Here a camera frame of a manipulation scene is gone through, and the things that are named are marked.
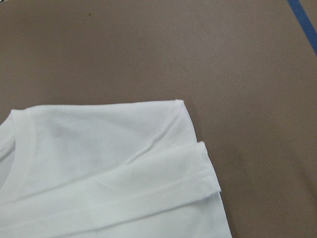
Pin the white long-sleeve printed shirt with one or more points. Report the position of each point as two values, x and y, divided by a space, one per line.
133 170

